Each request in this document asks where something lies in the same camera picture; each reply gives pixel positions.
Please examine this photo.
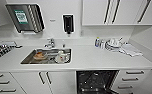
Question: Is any black soap dispenser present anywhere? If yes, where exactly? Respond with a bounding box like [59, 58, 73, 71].
[61, 13, 75, 36]

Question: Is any steel sink basin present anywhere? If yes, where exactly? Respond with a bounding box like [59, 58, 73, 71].
[20, 48, 73, 66]

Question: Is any dish rack with items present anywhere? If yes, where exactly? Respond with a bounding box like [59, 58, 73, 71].
[0, 41, 17, 61]

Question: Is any dish soap bottle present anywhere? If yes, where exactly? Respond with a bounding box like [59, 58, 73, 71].
[94, 36, 101, 48]

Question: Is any orange bowl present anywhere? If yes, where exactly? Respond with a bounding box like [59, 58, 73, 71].
[32, 50, 48, 62]

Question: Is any white folded cloth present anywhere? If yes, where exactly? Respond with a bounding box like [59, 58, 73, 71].
[118, 43, 144, 58]

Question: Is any stack of white plates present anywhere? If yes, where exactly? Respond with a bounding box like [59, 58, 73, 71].
[105, 37, 125, 53]

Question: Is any white drawer stack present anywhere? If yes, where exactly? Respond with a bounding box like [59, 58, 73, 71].
[111, 68, 152, 94]
[0, 71, 26, 94]

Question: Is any white two-door base cabinet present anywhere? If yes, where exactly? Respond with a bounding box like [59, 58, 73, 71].
[10, 70, 77, 94]

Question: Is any white mug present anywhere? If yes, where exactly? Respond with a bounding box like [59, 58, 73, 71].
[54, 50, 69, 65]

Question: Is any white wall outlet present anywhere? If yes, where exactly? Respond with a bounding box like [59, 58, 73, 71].
[79, 29, 84, 37]

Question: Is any black utensil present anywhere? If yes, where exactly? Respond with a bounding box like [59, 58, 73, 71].
[11, 44, 23, 50]

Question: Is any small wall label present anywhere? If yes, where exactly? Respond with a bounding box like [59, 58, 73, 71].
[49, 19, 57, 23]

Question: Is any chrome faucet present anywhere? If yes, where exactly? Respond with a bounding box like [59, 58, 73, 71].
[43, 37, 56, 50]

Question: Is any steel paper towel dispenser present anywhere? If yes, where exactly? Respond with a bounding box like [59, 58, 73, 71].
[5, 3, 46, 35]

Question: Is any three-door white wall cabinet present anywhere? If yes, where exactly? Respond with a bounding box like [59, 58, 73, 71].
[81, 0, 152, 27]

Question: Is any stainless steel dishwasher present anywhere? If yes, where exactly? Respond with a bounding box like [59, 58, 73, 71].
[75, 69, 120, 94]

